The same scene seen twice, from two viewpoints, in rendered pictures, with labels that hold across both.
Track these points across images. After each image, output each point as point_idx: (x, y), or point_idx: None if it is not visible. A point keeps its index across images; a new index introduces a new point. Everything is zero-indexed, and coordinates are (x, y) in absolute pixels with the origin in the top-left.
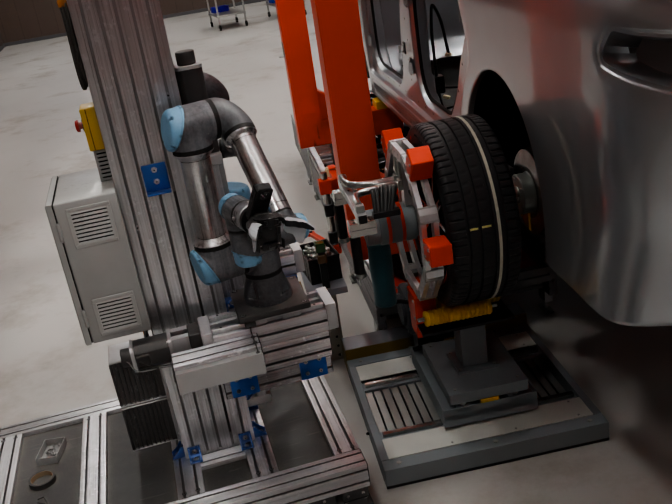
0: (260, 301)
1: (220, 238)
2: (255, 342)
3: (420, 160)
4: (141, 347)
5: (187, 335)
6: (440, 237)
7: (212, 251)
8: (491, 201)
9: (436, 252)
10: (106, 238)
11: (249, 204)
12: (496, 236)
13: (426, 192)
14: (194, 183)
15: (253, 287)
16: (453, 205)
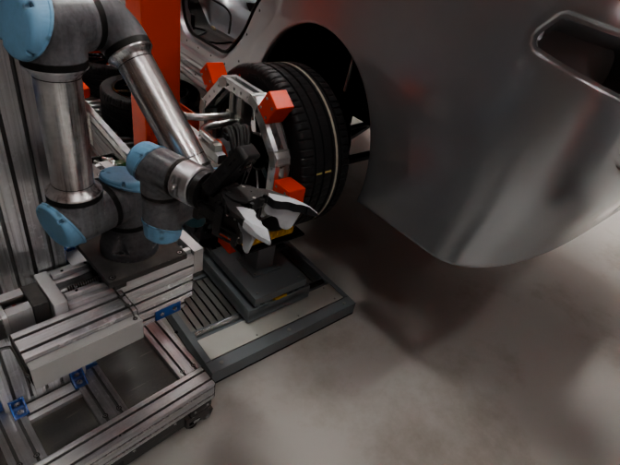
0: (129, 256)
1: (90, 189)
2: (128, 305)
3: (283, 105)
4: None
5: (29, 305)
6: (290, 179)
7: (80, 208)
8: (334, 149)
9: (293, 196)
10: None
11: (218, 173)
12: (332, 180)
13: (279, 136)
14: (60, 114)
15: (120, 241)
16: (307, 151)
